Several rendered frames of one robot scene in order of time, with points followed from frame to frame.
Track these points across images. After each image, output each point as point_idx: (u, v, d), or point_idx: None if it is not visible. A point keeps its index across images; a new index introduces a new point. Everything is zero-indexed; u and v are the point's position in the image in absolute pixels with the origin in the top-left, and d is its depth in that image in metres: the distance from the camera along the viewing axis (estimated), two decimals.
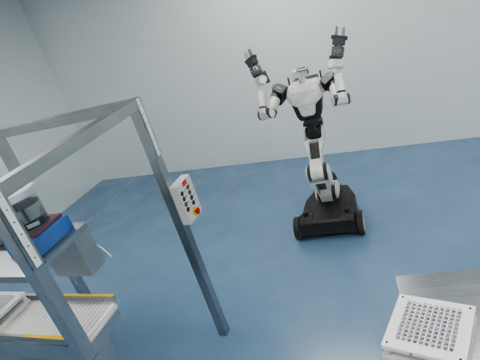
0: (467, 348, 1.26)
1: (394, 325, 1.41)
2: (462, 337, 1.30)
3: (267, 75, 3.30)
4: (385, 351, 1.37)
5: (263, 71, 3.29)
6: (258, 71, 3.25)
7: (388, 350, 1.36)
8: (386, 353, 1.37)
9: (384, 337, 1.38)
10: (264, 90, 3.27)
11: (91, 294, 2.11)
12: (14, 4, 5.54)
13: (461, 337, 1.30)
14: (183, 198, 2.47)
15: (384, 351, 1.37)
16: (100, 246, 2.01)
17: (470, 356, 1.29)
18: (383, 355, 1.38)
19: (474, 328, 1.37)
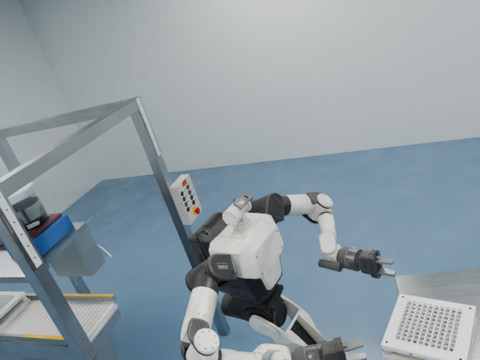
0: (467, 348, 1.26)
1: (394, 325, 1.41)
2: (462, 337, 1.30)
3: None
4: (385, 351, 1.37)
5: None
6: None
7: (388, 350, 1.36)
8: (386, 353, 1.37)
9: (384, 337, 1.38)
10: None
11: (91, 294, 2.11)
12: (14, 4, 5.54)
13: (461, 337, 1.30)
14: (183, 198, 2.47)
15: (384, 351, 1.37)
16: (100, 246, 2.01)
17: (470, 356, 1.29)
18: (383, 355, 1.38)
19: (474, 328, 1.37)
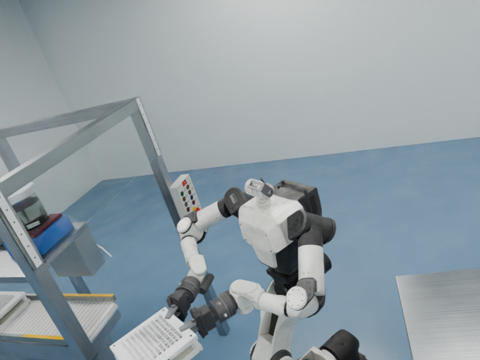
0: (115, 353, 1.50)
1: (171, 319, 1.58)
2: (124, 356, 1.48)
3: (208, 287, 1.78)
4: None
5: (201, 293, 1.75)
6: None
7: None
8: None
9: (167, 310, 1.63)
10: None
11: (91, 294, 2.11)
12: (14, 4, 5.54)
13: (124, 356, 1.48)
14: (183, 198, 2.47)
15: None
16: (100, 246, 2.01)
17: None
18: None
19: None
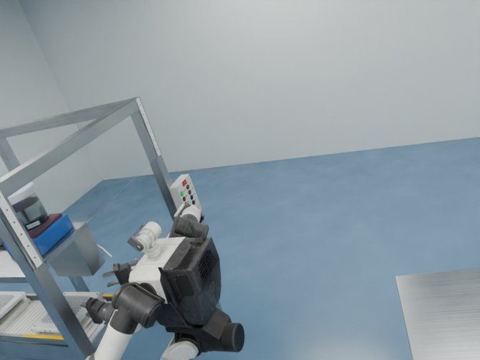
0: None
1: None
2: None
3: None
4: (102, 297, 2.06)
5: None
6: None
7: None
8: (101, 297, 2.07)
9: (96, 296, 2.02)
10: None
11: None
12: (14, 4, 5.54)
13: None
14: (183, 198, 2.47)
15: (102, 297, 2.06)
16: (100, 246, 2.01)
17: None
18: (105, 298, 2.07)
19: None
